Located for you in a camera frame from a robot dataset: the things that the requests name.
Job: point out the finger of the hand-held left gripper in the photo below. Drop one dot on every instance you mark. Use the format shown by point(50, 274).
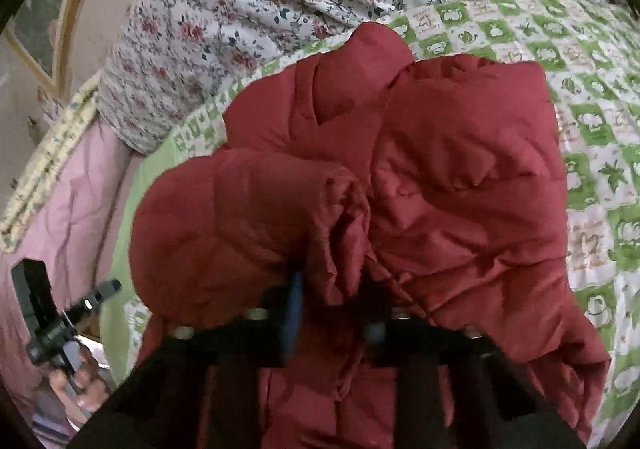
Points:
point(95, 298)

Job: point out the pink quilt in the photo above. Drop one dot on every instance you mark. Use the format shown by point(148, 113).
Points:
point(75, 209)

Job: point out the wooden framed mirror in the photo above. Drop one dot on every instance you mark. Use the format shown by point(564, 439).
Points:
point(75, 14)

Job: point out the red quilted blanket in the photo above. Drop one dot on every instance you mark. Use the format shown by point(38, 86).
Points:
point(450, 169)

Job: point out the green and white patterned blanket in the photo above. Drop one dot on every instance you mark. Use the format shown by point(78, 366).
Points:
point(590, 79)

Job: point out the plain light green sheet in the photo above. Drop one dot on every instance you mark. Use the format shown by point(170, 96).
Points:
point(125, 239)

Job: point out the person's left hand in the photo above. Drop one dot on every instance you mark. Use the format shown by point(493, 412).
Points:
point(82, 391)

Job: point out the floral rose print duvet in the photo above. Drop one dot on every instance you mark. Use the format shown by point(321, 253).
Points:
point(225, 4)

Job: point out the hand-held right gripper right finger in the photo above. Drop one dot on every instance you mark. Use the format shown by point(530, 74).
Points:
point(375, 331)

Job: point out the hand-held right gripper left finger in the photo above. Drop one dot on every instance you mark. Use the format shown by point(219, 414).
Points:
point(294, 314)

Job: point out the yellow floral cloth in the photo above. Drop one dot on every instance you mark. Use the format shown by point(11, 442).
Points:
point(45, 164)

